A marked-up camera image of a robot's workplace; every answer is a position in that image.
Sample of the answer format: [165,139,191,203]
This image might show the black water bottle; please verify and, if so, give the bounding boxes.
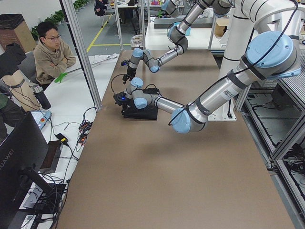
[32,84,51,109]

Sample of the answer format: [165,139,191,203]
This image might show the black graphic t-shirt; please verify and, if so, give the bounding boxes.
[123,88,161,120]

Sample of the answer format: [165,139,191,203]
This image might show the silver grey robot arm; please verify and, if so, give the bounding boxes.
[113,31,301,134]
[122,0,232,84]

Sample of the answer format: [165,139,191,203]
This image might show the green grabber claw tool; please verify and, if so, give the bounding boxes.
[54,73,68,83]

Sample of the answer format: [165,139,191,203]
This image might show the grey orange power strip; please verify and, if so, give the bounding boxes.
[77,120,93,145]

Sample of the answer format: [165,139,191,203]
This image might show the aluminium frame cage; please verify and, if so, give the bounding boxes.
[234,76,305,215]

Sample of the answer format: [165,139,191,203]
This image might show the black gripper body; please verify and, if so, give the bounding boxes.
[124,66,136,79]
[121,101,130,115]

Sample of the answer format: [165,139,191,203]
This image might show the person in background chair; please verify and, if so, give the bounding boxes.
[94,0,108,17]

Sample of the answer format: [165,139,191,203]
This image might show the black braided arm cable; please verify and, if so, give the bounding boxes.
[111,0,300,126]

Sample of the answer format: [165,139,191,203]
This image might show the black power adapter yellow label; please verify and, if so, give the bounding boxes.
[55,133,68,146]

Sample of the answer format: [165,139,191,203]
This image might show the aluminium profile post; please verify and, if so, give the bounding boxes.
[59,0,102,111]

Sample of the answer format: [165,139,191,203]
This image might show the blue plastic bin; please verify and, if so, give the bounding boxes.
[173,22,191,36]

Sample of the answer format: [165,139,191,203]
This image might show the white teach pendant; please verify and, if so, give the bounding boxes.
[31,110,51,130]

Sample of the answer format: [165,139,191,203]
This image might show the seated person beige hoodie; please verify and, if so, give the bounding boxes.
[33,21,76,89]

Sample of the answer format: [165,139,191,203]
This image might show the black computer monitor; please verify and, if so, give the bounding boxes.
[0,112,64,229]

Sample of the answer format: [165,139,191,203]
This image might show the black lined trash bin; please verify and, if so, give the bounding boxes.
[0,14,36,52]

